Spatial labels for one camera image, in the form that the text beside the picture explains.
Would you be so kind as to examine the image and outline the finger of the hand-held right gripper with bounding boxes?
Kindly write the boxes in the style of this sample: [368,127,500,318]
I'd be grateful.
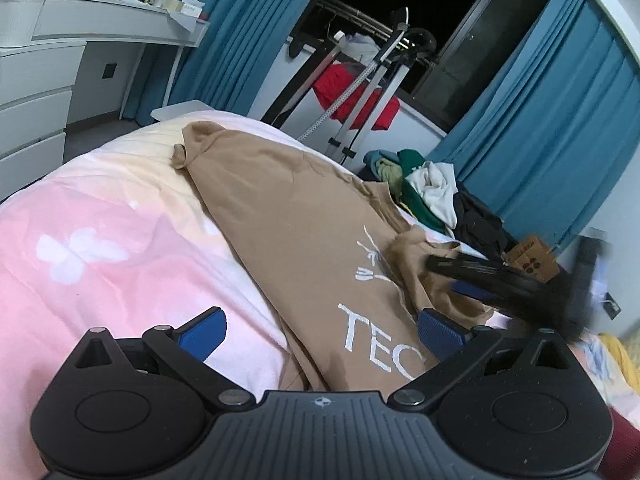
[450,281,506,313]
[425,254,508,286]

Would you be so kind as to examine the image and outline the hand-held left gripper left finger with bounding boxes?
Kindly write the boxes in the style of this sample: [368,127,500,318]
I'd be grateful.
[65,306,257,412]

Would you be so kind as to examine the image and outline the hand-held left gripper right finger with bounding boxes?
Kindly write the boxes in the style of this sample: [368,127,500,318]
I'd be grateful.
[387,308,581,413]

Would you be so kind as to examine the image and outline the tan printed t-shirt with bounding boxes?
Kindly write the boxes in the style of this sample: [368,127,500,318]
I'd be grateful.
[172,121,501,392]

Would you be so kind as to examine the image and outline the white hanging clothes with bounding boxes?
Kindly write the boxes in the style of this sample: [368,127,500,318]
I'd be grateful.
[332,31,382,62]

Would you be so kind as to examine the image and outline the black garment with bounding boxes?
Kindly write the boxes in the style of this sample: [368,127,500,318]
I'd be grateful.
[452,192,512,257]

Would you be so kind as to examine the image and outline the brown paper bag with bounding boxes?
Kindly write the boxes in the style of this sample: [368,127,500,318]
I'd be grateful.
[502,234,560,284]

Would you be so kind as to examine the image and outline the green garment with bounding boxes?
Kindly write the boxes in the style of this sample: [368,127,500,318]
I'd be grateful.
[397,149,452,227]

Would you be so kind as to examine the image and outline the white garment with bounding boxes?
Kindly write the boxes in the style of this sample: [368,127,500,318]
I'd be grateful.
[407,161,459,229]

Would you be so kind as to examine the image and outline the yellow-green garment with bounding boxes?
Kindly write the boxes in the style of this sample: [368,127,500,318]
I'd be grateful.
[377,160,407,197]

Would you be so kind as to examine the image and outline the pastel floral bed blanket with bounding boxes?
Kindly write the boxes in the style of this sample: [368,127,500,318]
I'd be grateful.
[0,110,640,480]

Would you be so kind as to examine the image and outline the blue garment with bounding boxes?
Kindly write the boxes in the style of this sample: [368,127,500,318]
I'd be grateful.
[364,150,401,181]

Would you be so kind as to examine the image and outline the dark red cloth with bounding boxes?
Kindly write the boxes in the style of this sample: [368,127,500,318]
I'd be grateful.
[612,412,640,467]

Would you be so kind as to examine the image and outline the blue curtain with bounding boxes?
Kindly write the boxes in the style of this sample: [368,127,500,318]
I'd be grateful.
[430,0,640,257]
[122,0,346,126]

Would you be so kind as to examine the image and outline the standing garment steamer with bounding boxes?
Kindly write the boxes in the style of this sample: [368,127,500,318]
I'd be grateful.
[295,7,439,164]

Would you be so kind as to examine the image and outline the red garment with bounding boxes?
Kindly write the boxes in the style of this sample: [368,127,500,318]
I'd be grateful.
[314,62,402,131]

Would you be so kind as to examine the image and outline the white dressing table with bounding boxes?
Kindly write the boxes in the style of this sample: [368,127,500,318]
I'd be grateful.
[0,0,211,202]

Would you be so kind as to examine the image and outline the black white upright frame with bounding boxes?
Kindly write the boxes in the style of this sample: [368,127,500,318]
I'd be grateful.
[260,35,346,128]

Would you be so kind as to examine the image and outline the metal clothes rail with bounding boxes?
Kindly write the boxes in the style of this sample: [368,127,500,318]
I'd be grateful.
[315,0,402,37]

